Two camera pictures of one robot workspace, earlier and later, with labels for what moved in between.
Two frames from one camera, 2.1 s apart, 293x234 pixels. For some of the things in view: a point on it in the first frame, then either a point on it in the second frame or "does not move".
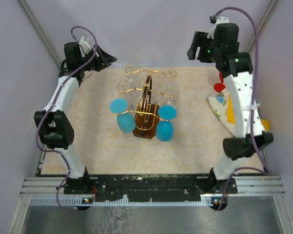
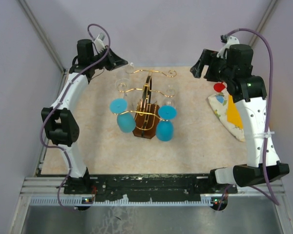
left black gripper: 102,55 → 115,61
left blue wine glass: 126,123 does not move
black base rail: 170,186 does not move
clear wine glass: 131,76 does not move
